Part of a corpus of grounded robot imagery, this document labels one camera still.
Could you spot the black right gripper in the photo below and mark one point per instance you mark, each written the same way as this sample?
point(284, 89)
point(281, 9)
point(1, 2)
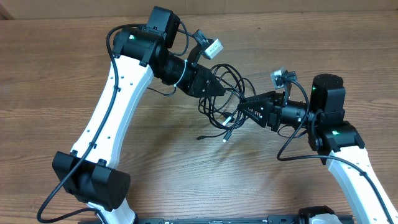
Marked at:
point(269, 110)

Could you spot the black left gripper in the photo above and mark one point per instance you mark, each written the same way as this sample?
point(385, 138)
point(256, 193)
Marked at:
point(194, 88)

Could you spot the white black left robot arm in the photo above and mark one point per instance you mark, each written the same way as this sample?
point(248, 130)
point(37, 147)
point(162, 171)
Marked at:
point(139, 53)

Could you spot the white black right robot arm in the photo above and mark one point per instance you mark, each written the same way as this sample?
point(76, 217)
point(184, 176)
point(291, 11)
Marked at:
point(335, 141)

